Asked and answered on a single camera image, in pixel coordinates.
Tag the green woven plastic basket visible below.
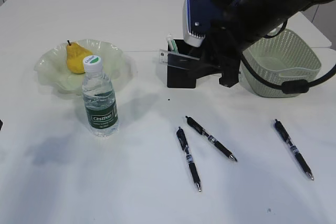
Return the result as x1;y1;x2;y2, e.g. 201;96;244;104
243;29;321;85

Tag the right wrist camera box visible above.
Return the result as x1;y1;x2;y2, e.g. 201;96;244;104
182;0;212;48

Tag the black gel pen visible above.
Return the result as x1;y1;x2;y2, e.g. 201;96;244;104
274;119;314;180
176;127;202;192
186;116;238;162

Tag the pale green ruffled glass plate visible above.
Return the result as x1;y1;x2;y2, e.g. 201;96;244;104
34;39;135;95

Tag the black square pen holder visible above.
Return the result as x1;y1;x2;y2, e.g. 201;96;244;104
166;39;199;89

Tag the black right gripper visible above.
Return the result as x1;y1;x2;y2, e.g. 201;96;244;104
187;0;241;88

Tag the mint green utility knife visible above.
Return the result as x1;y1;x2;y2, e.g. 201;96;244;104
166;34;179;53

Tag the yellow pear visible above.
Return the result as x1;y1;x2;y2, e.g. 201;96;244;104
66;40;93;74

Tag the clear water bottle green label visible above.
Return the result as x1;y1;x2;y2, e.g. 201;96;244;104
82;55;119;137

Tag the clear plastic ruler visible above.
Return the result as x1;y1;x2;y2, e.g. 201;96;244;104
159;49;199;70

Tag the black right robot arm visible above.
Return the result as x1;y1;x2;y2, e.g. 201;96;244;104
183;0;335;93

